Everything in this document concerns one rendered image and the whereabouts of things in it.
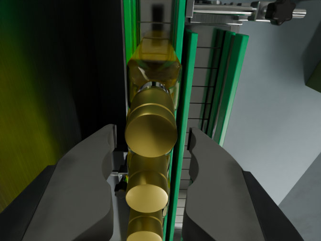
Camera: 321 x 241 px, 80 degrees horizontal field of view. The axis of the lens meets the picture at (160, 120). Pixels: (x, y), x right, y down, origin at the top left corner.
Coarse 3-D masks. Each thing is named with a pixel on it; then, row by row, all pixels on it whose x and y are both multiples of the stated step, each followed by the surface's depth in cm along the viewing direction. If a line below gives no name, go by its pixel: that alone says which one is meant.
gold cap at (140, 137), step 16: (144, 96) 14; (160, 96) 14; (144, 112) 12; (160, 112) 12; (128, 128) 12; (144, 128) 12; (160, 128) 12; (176, 128) 12; (128, 144) 12; (144, 144) 12; (160, 144) 12
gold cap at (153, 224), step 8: (136, 216) 18; (144, 216) 18; (152, 216) 18; (160, 216) 19; (128, 224) 19; (136, 224) 18; (144, 224) 18; (152, 224) 18; (160, 224) 18; (128, 232) 18; (136, 232) 17; (144, 232) 17; (152, 232) 17; (160, 232) 18; (128, 240) 18; (136, 240) 18; (144, 240) 18; (152, 240) 18; (160, 240) 18
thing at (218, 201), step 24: (192, 144) 12; (216, 144) 11; (192, 168) 10; (216, 168) 9; (240, 168) 9; (192, 192) 8; (216, 192) 8; (240, 192) 8; (192, 216) 7; (216, 216) 7; (240, 216) 7; (192, 240) 7; (216, 240) 6; (240, 240) 6; (264, 240) 6
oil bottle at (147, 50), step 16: (144, 48) 25; (160, 48) 26; (128, 64) 19; (144, 64) 18; (160, 64) 18; (176, 64) 19; (128, 80) 18; (144, 80) 18; (160, 80) 18; (176, 80) 18; (128, 96) 19; (176, 96) 19
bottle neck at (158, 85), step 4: (144, 84) 17; (148, 84) 17; (152, 84) 17; (156, 84) 17; (160, 84) 17; (140, 88) 17; (144, 88) 16; (160, 88) 16; (164, 88) 17; (168, 92) 18
